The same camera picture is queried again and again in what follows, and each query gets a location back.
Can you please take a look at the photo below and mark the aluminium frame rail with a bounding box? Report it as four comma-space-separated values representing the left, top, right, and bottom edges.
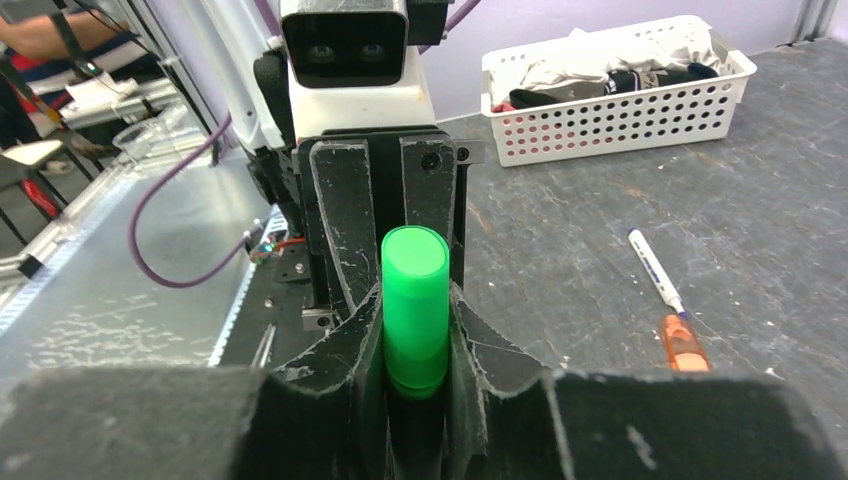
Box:
1, 130, 284, 384

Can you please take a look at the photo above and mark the green pen cap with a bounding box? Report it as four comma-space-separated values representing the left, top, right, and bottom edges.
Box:
381, 226, 450, 399

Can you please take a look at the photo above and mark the white cloth in basket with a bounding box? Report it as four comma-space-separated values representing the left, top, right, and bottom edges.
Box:
488, 25, 724, 97

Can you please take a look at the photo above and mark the person in striped shirt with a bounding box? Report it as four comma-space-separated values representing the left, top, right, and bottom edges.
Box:
1, 6, 165, 160

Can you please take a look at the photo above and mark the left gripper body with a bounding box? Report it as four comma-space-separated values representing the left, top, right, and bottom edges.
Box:
294, 126, 485, 330

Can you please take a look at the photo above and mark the clear plastic cup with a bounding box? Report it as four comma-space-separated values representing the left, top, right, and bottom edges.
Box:
112, 119, 165, 164

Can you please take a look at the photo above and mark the white plastic basket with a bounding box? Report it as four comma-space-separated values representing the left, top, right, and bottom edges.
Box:
481, 15, 756, 167

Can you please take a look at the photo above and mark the orange pen cap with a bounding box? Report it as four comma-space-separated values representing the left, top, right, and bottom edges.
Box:
660, 314, 711, 372

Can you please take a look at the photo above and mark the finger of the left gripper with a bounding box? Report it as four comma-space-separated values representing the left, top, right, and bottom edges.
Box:
309, 140, 379, 312
399, 135, 457, 246

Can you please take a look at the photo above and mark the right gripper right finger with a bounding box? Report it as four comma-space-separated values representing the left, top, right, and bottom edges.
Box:
448, 287, 845, 479

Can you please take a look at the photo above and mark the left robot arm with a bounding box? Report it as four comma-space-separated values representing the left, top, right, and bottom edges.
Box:
196, 1, 470, 336

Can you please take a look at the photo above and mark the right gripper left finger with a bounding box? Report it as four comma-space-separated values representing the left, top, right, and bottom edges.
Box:
1, 287, 385, 479

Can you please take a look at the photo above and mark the white pen with orange tip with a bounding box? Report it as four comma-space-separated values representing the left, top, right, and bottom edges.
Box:
627, 229, 688, 319

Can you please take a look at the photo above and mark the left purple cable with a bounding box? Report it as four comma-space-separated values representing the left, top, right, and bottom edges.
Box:
127, 0, 485, 290

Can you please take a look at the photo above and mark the black cloth in basket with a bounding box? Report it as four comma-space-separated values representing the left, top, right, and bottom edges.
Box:
503, 63, 718, 111

